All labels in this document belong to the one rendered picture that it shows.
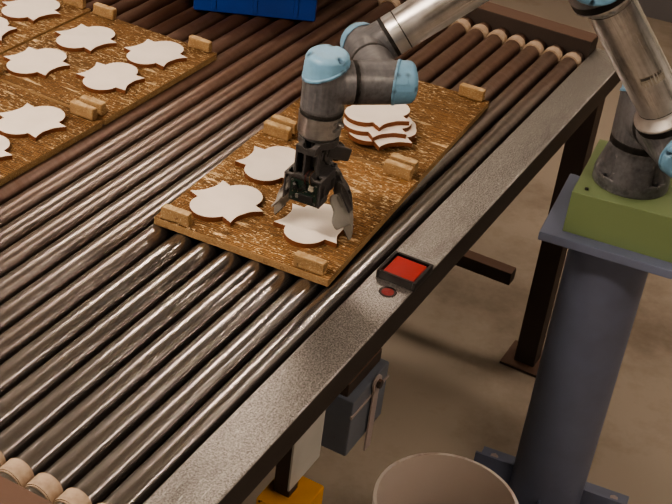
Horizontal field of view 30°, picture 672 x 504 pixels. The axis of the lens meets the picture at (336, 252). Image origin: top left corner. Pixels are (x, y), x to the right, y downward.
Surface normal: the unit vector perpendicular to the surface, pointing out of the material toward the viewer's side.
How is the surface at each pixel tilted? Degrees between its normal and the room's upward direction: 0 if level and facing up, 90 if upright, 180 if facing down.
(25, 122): 0
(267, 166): 0
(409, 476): 87
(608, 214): 90
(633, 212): 90
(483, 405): 0
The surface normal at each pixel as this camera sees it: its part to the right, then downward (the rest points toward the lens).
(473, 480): -0.52, 0.38
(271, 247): 0.11, -0.83
